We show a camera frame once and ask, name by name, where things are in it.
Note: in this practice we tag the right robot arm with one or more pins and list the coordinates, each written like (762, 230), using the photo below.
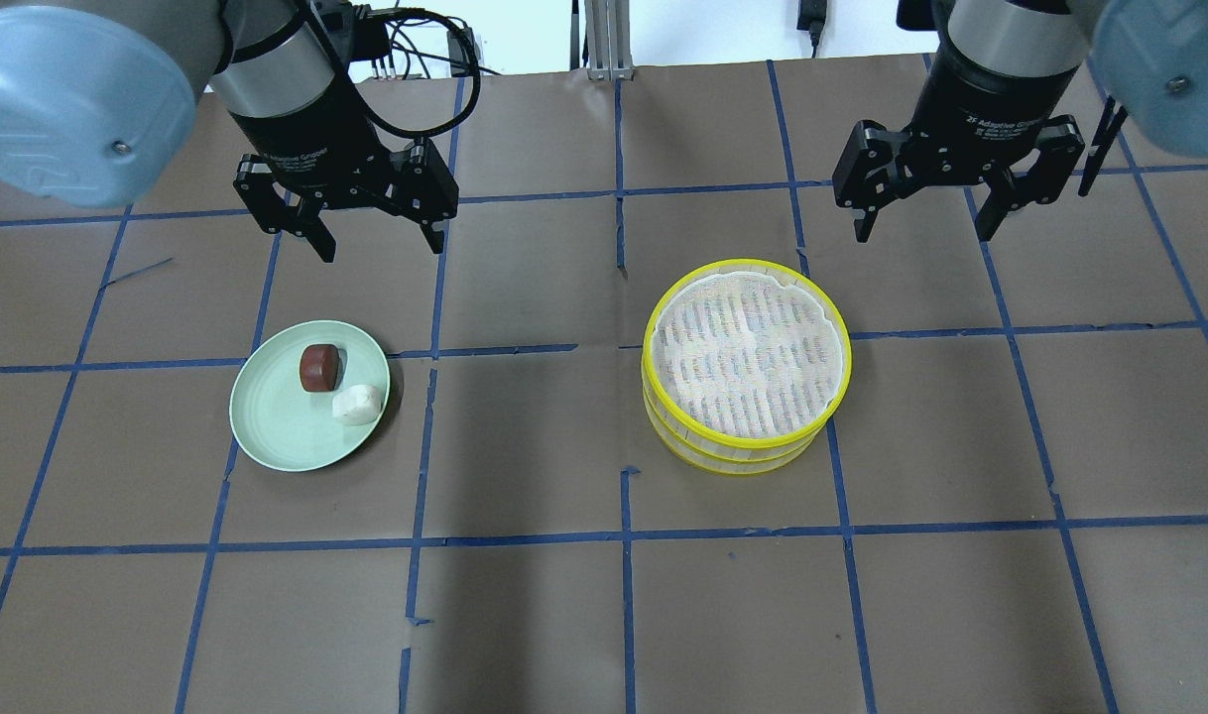
(1022, 93)

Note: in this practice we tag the brown bun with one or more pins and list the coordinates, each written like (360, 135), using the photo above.
(320, 368)

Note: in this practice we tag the yellow steamer top layer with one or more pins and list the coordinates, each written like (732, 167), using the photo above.
(747, 352)

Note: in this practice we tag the yellow steamer lower layers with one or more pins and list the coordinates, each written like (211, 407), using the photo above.
(714, 457)

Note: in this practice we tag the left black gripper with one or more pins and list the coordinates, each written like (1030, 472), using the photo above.
(306, 134)

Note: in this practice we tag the aluminium frame post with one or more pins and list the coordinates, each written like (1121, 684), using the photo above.
(607, 40)

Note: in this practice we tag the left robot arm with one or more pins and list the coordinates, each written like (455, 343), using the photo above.
(97, 97)

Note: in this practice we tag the light green plate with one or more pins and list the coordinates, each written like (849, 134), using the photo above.
(280, 426)

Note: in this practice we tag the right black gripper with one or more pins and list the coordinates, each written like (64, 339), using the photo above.
(981, 109)

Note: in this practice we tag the white bun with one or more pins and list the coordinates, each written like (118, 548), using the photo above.
(358, 404)

